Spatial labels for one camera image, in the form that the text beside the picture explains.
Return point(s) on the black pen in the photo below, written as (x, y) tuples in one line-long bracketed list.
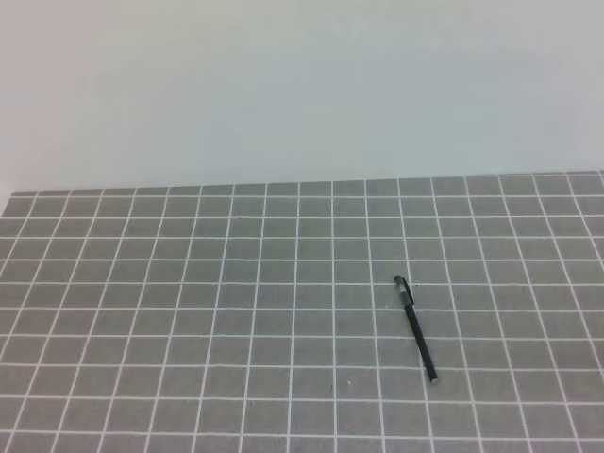
[(421, 343)]

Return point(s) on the clear pen cap black clip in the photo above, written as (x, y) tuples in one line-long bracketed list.
[(404, 290)]

